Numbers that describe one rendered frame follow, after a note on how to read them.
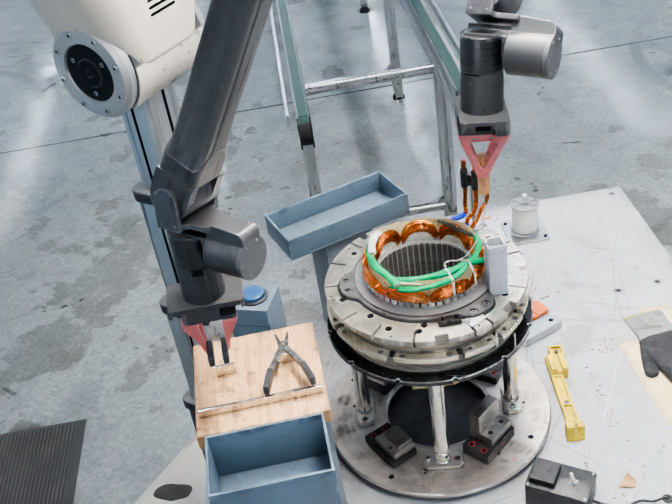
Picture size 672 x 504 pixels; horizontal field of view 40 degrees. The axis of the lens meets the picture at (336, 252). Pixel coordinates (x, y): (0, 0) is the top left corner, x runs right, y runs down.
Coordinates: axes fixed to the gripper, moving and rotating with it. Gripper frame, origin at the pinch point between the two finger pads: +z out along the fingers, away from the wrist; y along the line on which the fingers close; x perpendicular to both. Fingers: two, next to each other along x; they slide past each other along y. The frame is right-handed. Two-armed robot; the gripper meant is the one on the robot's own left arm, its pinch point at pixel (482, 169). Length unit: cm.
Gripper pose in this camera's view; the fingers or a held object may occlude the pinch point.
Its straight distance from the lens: 129.5
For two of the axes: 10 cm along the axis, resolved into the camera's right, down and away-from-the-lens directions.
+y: 0.5, -5.1, 8.6
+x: -10.0, 0.5, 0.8
